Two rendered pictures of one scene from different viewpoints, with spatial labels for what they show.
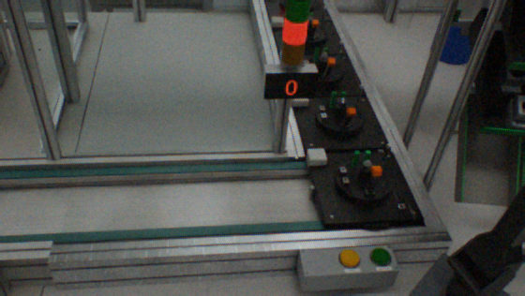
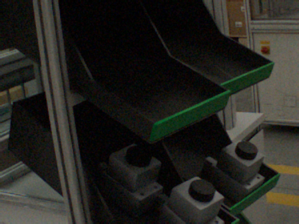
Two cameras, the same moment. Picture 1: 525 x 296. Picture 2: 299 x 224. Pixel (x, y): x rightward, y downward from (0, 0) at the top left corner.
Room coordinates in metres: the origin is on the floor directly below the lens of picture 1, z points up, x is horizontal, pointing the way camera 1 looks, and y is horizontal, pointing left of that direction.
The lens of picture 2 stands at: (0.48, -0.05, 1.54)
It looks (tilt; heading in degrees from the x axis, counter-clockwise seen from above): 15 degrees down; 312
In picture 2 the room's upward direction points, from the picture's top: 7 degrees counter-clockwise
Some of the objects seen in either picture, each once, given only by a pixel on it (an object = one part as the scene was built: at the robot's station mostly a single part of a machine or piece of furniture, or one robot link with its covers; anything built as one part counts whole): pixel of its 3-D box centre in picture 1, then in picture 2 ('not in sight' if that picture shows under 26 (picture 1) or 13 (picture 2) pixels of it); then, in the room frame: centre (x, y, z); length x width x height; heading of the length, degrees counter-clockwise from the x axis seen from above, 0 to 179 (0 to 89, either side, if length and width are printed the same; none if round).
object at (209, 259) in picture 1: (258, 253); not in sight; (0.71, -0.01, 0.91); 0.89 x 0.06 x 0.11; 100
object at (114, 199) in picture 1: (240, 199); not in sight; (0.88, 0.04, 0.91); 0.84 x 0.28 x 0.10; 100
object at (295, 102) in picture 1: (340, 109); not in sight; (1.16, -0.22, 1.01); 0.24 x 0.24 x 0.13; 10
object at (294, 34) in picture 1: (294, 29); not in sight; (0.99, -0.05, 1.33); 0.05 x 0.05 x 0.05
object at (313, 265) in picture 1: (347, 267); not in sight; (0.68, -0.21, 0.93); 0.21 x 0.07 x 0.06; 100
